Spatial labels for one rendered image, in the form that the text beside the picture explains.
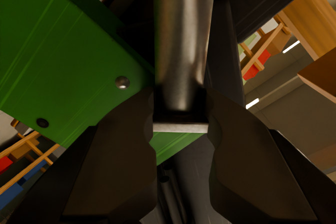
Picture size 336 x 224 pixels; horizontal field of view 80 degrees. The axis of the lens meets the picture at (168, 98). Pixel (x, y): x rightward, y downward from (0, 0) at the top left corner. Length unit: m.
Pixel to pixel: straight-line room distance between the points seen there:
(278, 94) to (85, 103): 7.58
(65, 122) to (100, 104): 0.04
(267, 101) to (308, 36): 6.82
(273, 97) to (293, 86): 0.68
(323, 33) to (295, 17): 0.12
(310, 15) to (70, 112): 0.90
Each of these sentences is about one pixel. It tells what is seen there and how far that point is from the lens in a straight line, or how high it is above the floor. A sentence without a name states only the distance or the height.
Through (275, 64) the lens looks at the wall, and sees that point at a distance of 9.54.
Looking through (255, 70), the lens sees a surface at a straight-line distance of 3.55.
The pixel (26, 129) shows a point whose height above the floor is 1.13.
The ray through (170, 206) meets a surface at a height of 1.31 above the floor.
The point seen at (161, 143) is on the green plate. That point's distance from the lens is 0.19.
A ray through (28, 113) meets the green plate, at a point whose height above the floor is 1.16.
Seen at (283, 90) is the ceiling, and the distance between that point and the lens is 7.68.
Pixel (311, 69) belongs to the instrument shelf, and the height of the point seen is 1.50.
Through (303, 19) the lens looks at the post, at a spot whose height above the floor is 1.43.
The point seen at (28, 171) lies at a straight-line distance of 5.71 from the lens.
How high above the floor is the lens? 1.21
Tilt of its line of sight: 7 degrees up
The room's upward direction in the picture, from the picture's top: 137 degrees clockwise
